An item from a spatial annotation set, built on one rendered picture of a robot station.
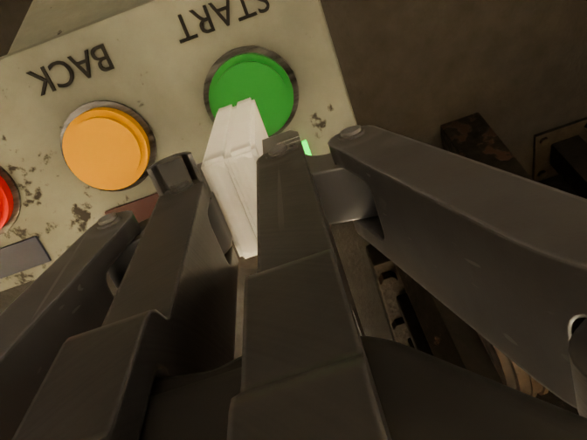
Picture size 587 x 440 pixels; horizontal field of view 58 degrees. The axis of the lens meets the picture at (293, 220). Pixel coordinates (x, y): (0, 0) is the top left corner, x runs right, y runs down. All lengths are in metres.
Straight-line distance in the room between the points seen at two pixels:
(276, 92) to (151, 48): 0.06
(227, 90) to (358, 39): 0.71
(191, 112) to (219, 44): 0.03
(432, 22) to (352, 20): 0.14
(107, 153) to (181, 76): 0.05
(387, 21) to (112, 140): 0.74
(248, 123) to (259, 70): 0.09
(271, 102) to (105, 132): 0.08
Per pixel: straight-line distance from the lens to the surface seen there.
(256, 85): 0.25
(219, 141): 0.15
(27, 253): 0.31
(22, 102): 0.29
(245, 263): 0.46
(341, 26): 0.93
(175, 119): 0.27
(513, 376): 0.79
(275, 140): 0.16
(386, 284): 1.25
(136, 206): 0.29
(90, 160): 0.27
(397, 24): 0.96
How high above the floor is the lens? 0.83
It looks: 46 degrees down
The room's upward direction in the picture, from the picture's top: 165 degrees clockwise
